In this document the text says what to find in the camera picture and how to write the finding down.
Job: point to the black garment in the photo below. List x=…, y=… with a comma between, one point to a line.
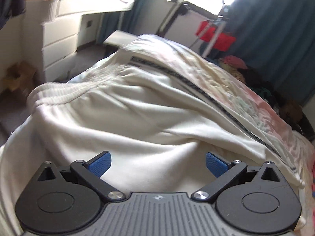
x=256, y=83

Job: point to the garment steamer stand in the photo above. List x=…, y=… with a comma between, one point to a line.
x=214, y=36

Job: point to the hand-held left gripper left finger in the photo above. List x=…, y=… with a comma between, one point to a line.
x=102, y=164

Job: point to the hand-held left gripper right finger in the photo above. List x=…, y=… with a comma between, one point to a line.
x=215, y=165

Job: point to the pink garment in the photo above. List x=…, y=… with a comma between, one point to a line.
x=233, y=61

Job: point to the white bench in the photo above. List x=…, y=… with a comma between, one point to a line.
x=120, y=38

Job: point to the pastel pink bed sheet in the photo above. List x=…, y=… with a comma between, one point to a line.
x=270, y=118

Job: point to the yellow garment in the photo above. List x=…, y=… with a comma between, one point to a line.
x=237, y=75

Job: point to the narrow white standing panel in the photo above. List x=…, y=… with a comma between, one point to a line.
x=172, y=14

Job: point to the black wall outlet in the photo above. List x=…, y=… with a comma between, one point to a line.
x=88, y=24

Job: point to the wide teal curtain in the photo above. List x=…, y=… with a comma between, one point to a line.
x=270, y=29

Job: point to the narrow teal curtain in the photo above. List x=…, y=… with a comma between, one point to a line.
x=150, y=0

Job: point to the green garment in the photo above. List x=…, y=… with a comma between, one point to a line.
x=263, y=92

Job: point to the brown cardboard box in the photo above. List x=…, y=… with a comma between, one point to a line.
x=291, y=109

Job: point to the red garment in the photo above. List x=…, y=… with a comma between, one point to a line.
x=225, y=41

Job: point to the white dressing table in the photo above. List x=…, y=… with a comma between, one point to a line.
x=61, y=34

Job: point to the dark hanging cloth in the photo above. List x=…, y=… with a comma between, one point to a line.
x=9, y=0

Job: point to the open cardboard box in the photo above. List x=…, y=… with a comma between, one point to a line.
x=19, y=76

